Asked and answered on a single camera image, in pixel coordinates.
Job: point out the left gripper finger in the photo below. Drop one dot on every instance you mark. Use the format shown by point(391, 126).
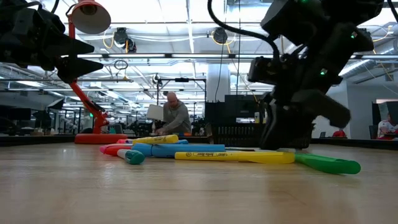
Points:
point(73, 46)
point(77, 68)

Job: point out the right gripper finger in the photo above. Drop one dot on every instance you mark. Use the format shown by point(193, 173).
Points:
point(298, 137)
point(270, 133)

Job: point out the green slim highlighter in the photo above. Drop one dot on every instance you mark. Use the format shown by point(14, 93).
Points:
point(329, 164)

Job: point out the yellow slim highlighter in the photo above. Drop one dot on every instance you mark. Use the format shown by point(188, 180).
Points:
point(217, 155)
point(155, 140)

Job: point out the blue Sharpie highlighter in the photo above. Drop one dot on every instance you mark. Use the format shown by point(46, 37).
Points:
point(183, 142)
point(186, 150)

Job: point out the white marker red cap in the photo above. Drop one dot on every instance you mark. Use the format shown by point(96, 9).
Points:
point(118, 151)

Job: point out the white marker green cap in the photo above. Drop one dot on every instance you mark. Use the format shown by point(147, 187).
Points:
point(133, 156)

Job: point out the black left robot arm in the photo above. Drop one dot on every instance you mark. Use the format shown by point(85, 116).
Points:
point(4, 37)

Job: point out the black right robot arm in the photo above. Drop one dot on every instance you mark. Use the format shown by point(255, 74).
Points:
point(342, 18)

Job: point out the black mesh plastic basket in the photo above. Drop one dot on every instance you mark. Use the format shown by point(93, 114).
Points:
point(236, 135)

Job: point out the red object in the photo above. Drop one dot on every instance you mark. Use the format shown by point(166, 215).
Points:
point(339, 133)

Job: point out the black equipment box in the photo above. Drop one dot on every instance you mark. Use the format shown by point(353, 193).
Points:
point(242, 107)

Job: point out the red desk lamp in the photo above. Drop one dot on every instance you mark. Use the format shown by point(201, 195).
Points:
point(99, 138)

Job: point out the person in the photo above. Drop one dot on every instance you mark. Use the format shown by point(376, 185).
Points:
point(387, 127)
point(175, 118)

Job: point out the white table lamp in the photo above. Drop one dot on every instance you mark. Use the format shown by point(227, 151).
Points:
point(155, 112)

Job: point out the grey ceiling duct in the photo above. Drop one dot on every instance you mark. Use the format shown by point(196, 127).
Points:
point(357, 67)

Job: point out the black metal table frame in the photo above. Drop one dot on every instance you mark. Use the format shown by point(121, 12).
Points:
point(31, 140)

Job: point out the black gantry frame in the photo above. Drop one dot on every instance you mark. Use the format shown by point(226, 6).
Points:
point(182, 80)

